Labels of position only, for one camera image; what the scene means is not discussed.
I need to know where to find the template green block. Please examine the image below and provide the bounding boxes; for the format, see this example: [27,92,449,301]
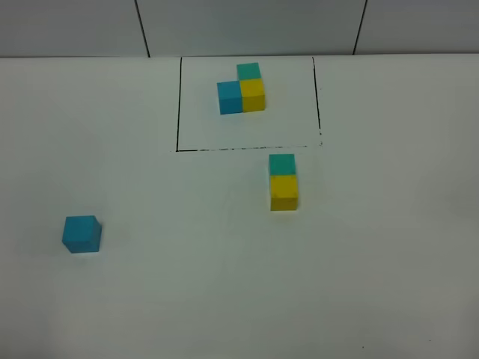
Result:
[237,62,261,81]

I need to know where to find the template yellow block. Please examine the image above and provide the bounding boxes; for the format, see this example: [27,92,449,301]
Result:
[239,79,266,112]

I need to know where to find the template blue block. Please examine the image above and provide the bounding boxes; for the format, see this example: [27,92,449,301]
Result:
[217,81,243,114]

